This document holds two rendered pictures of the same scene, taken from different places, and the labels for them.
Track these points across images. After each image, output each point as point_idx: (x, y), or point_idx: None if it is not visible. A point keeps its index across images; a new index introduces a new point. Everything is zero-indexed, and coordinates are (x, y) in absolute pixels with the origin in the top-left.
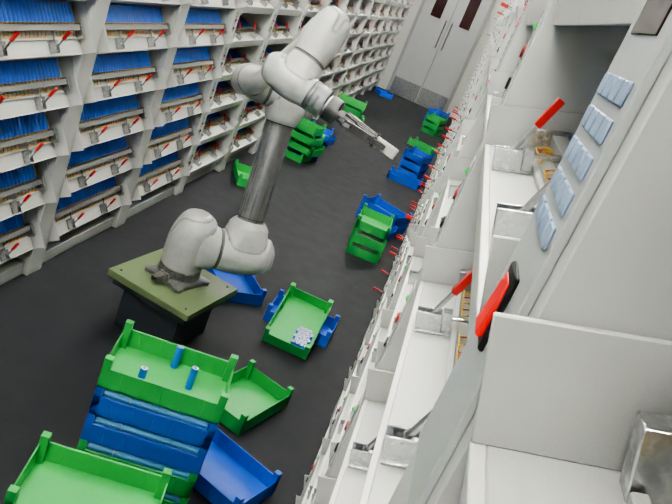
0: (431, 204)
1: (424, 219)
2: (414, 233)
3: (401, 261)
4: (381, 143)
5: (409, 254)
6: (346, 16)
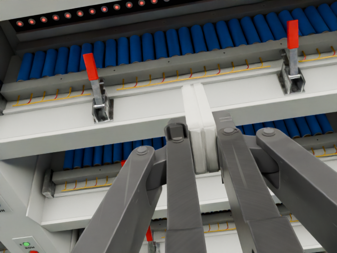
0: (99, 126)
1: (14, 185)
2: (29, 211)
3: (35, 250)
4: (228, 121)
5: (88, 214)
6: None
